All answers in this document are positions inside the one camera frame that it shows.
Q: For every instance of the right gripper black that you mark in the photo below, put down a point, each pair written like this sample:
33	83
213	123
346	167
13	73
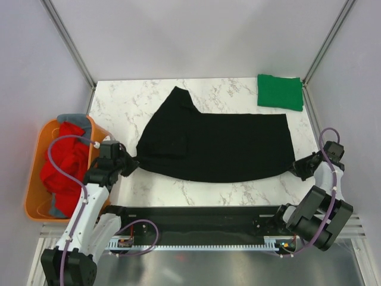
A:
297	167

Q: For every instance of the left aluminium frame post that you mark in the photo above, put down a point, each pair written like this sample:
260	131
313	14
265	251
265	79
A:
68	41

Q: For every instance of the orange plastic basket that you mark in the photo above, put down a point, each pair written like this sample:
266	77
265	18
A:
51	197

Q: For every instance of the white slotted cable duct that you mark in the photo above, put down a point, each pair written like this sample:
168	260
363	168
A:
117	244

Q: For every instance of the aluminium frame post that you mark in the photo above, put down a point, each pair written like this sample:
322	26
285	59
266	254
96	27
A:
68	41
329	39

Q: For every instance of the black t shirt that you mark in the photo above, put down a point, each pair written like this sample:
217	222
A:
181	142

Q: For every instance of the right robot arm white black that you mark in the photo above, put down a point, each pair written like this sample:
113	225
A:
319	218

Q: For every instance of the folded green t shirt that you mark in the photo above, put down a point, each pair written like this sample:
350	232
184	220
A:
280	92

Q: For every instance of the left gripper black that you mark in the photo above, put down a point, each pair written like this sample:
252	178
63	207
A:
132	163

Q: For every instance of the grey t shirt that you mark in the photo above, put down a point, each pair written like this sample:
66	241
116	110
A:
77	119

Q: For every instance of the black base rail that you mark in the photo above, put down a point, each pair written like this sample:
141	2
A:
199	225

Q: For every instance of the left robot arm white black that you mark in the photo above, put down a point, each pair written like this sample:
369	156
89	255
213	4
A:
74	259

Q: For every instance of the red t shirt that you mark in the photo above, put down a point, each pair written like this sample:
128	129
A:
65	167

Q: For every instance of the right aluminium frame post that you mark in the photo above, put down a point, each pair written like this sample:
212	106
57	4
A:
329	39

